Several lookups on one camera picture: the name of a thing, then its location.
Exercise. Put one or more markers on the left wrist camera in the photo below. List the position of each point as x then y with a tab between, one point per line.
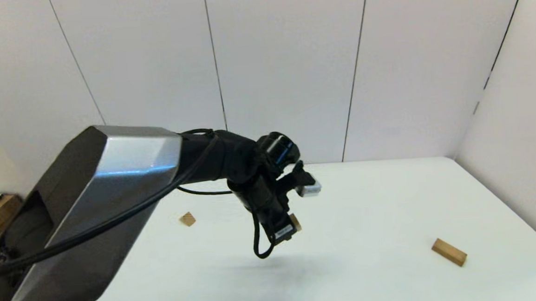
308	190

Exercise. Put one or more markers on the arched wooden building block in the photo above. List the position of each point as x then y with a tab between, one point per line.
295	222

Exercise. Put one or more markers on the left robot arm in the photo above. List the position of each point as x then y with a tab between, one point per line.
111	178

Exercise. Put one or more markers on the triangular wooden building block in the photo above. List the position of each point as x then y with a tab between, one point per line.
188	219

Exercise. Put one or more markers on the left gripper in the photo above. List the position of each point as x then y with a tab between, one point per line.
264	206

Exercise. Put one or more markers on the rectangular wooden building block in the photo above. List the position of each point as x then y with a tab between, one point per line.
448	252

